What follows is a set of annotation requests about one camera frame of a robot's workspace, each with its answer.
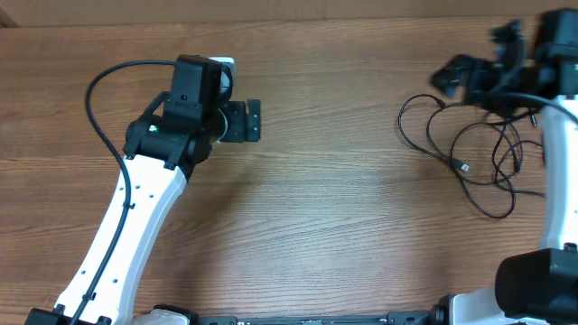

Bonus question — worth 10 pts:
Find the braided black USB-C cable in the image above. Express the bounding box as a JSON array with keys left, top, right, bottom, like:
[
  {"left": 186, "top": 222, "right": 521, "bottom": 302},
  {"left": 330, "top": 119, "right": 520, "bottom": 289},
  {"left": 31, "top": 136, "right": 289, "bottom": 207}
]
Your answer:
[{"left": 490, "top": 112, "right": 547, "bottom": 199}]

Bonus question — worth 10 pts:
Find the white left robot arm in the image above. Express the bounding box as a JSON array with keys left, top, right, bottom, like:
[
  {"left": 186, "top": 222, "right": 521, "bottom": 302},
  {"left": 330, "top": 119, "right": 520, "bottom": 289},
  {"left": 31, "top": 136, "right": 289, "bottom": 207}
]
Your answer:
[{"left": 25, "top": 55, "right": 261, "bottom": 325}]

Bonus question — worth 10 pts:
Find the thin black USB-C cable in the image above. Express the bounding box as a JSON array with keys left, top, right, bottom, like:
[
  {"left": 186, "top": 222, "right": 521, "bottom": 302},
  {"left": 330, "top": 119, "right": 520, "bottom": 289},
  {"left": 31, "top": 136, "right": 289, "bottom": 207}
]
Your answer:
[{"left": 396, "top": 93, "right": 538, "bottom": 219}]

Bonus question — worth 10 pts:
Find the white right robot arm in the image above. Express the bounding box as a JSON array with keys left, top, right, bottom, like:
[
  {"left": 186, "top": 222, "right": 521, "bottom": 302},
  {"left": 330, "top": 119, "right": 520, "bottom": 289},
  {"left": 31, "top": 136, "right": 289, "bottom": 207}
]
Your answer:
[{"left": 431, "top": 8, "right": 577, "bottom": 324}]

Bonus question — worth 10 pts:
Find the thick black USB-A cable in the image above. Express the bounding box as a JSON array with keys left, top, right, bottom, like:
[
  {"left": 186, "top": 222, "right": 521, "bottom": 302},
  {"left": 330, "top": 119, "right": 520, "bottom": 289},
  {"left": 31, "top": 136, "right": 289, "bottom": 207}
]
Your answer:
[{"left": 424, "top": 102, "right": 524, "bottom": 187}]

